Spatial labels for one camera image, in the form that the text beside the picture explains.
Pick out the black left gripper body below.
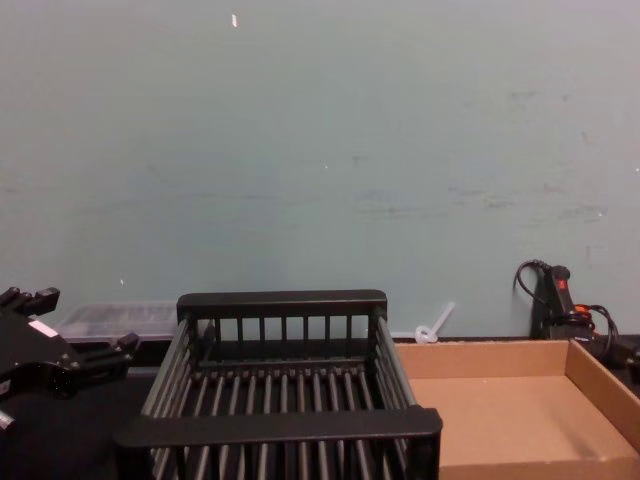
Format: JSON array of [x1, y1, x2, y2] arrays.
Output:
[[0, 313, 84, 402]]

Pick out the clear plastic case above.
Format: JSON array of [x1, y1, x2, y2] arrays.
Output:
[[53, 300, 180, 347]]

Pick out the black table cloth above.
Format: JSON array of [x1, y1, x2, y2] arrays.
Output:
[[0, 333, 640, 480]]

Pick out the black rack with steel bars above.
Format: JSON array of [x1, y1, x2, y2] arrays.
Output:
[[112, 288, 445, 480]]

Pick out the shallow brown cardboard tray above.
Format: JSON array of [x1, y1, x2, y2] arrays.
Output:
[[393, 338, 640, 480]]

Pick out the plain pale wall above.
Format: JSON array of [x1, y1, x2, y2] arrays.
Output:
[[0, 0, 640, 347]]

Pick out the black corded tool red switch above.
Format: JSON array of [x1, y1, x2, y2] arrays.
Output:
[[513, 258, 625, 362]]

